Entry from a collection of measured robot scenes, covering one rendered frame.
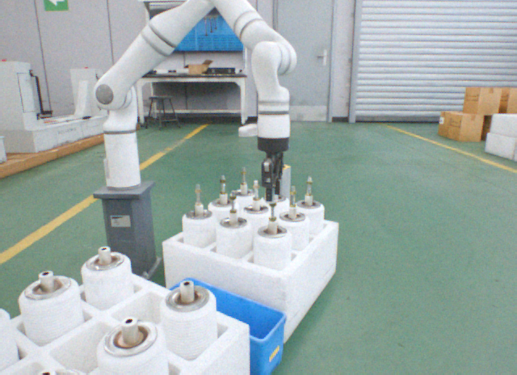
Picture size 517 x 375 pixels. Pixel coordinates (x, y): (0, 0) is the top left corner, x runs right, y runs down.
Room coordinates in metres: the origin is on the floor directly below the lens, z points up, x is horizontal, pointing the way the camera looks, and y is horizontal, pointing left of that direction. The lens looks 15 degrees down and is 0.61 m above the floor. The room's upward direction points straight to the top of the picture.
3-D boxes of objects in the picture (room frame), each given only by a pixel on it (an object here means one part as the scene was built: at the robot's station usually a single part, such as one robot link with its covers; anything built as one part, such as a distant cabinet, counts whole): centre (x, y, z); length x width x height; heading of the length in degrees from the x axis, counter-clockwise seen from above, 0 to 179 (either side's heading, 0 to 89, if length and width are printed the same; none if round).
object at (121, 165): (1.04, 0.43, 0.39); 0.09 x 0.09 x 0.17; 89
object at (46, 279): (0.55, 0.39, 0.26); 0.02 x 0.02 x 0.03
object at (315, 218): (1.01, -0.15, 0.16); 0.10 x 0.10 x 0.18
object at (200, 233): (0.92, 0.17, 0.16); 0.10 x 0.10 x 0.18
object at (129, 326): (0.42, 0.19, 0.26); 0.02 x 0.02 x 0.03
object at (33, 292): (0.55, 0.39, 0.25); 0.08 x 0.08 x 0.01
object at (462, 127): (4.00, -2.39, 0.15); 0.30 x 0.24 x 0.30; 178
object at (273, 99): (0.80, -0.02, 0.62); 0.09 x 0.07 x 0.15; 135
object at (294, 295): (0.96, 0.01, 0.09); 0.39 x 0.39 x 0.18; 60
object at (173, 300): (0.52, 0.13, 0.25); 0.08 x 0.08 x 0.01
